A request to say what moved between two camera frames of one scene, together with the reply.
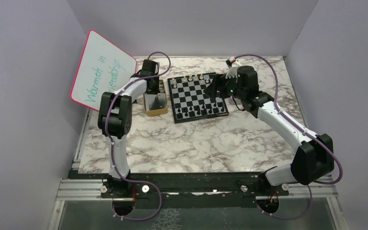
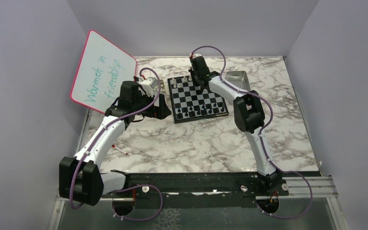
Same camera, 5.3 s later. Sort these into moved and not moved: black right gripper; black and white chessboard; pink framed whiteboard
Moved: black right gripper
Not moved: black and white chessboard; pink framed whiteboard
